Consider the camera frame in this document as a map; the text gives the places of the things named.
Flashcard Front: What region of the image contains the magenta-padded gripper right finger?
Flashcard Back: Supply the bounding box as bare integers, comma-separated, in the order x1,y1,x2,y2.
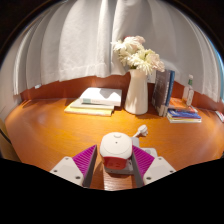
130,145,177,189

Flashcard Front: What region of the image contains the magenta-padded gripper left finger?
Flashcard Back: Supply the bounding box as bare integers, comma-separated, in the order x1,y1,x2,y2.
49,143,99,189

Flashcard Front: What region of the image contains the white and red charger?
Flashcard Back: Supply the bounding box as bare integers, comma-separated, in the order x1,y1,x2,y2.
99,131,134,169

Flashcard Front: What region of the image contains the white flat book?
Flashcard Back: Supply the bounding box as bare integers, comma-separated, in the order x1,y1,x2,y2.
167,116,203,124

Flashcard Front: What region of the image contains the thin yellow book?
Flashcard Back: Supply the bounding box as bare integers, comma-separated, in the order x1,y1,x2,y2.
63,105,115,117

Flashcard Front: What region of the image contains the blue flat book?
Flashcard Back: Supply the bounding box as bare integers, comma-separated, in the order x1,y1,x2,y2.
166,108,203,121

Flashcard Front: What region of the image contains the thin cream book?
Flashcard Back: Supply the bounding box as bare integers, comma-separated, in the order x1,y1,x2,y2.
69,97,115,111

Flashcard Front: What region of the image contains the white ceramic vase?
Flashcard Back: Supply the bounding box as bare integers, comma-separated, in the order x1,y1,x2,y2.
123,68,150,116

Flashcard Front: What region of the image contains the thick white book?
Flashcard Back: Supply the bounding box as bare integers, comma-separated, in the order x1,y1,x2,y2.
79,87,123,107

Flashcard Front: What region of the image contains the dark grey upright book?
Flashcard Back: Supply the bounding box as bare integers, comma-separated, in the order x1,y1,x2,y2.
151,69,172,117

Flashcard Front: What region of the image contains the blue upright book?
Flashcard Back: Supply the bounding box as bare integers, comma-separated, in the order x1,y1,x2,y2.
162,70,176,118

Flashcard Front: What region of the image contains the clear bottle with green cap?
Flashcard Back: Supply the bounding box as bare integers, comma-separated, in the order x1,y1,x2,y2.
181,74,195,107

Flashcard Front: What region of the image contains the red and white packet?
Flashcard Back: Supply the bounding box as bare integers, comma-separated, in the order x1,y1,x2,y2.
214,109,224,123

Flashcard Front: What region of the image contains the white flower bouquet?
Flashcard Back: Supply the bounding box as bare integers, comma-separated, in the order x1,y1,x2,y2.
110,35,166,76

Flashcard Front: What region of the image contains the white curtain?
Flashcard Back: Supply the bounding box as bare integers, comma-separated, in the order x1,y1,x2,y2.
12,0,224,103

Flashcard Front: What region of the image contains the white plug with cable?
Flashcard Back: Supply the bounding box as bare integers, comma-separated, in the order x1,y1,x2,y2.
133,124,149,138

